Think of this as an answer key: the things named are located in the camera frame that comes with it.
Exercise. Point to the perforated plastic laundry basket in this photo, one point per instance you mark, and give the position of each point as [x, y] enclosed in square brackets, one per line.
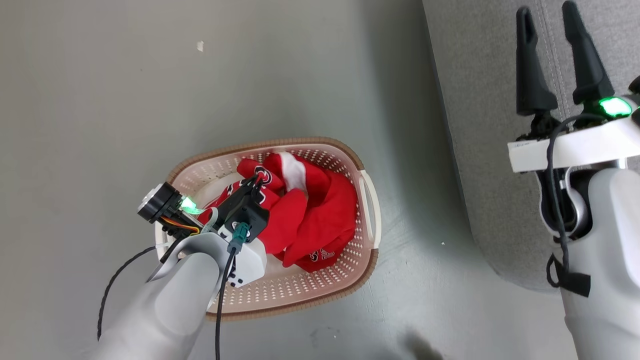
[310, 290]

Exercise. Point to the red garment with white print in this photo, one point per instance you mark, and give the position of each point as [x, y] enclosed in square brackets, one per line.
[320, 220]

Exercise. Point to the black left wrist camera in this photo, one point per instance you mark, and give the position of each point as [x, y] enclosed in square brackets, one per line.
[157, 201]

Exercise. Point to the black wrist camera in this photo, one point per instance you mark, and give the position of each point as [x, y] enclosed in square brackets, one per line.
[157, 201]
[636, 87]

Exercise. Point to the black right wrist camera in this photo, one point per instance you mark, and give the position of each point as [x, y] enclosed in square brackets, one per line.
[636, 87]

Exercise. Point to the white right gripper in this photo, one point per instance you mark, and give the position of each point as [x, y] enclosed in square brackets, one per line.
[575, 147]

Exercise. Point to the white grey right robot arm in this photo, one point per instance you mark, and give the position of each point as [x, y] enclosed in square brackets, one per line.
[610, 260]

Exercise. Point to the grey fabric sofa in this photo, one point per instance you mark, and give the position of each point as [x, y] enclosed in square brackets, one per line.
[490, 150]

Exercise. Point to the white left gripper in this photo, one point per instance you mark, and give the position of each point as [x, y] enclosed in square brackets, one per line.
[248, 262]

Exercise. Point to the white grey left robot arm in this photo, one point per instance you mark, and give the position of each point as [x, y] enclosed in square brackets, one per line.
[165, 310]

